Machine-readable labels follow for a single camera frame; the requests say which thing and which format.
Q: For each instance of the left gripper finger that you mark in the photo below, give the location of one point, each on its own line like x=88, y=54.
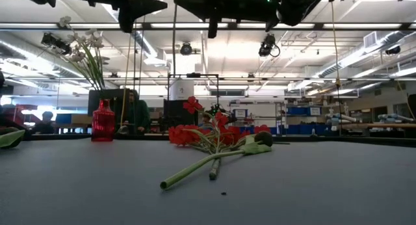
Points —
x=144, y=2
x=144, y=11

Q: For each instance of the white flower bunch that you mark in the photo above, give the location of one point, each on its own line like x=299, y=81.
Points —
x=99, y=82

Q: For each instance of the large red flower bunch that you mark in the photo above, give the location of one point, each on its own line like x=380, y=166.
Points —
x=227, y=134

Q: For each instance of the small red flower bunch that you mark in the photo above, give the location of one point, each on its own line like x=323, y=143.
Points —
x=182, y=135

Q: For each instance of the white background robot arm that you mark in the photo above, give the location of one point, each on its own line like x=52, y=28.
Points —
x=395, y=117
x=341, y=117

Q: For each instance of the red glass vase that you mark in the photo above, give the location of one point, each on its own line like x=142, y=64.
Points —
x=103, y=124

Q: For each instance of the white cylindrical tank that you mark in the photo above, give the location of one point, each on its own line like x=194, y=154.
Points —
x=182, y=90

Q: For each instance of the person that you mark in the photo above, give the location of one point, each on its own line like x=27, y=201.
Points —
x=206, y=120
x=45, y=122
x=139, y=117

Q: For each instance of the blue storage bin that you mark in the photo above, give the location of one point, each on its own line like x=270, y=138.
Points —
x=63, y=118
x=299, y=111

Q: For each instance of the black ceiling fixture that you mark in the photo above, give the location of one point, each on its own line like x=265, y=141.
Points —
x=392, y=50

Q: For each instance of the wooden workbench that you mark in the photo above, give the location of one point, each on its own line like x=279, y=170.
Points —
x=390, y=125

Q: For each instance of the blue table mat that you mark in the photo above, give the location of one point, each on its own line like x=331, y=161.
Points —
x=292, y=192

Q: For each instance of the round black overhead camera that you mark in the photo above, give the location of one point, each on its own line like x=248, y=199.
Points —
x=186, y=49

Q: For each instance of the black ceiling-mounted camera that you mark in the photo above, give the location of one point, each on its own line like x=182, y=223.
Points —
x=267, y=46

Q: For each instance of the black background rig frame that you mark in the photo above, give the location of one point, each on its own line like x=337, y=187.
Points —
x=193, y=75

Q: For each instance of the black overhead frame beam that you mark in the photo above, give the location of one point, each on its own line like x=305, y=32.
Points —
x=318, y=25

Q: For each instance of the silver ceiling duct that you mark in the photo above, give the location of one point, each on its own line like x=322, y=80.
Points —
x=370, y=39

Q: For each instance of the black aluminium table frame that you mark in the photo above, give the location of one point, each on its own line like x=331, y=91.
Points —
x=325, y=140

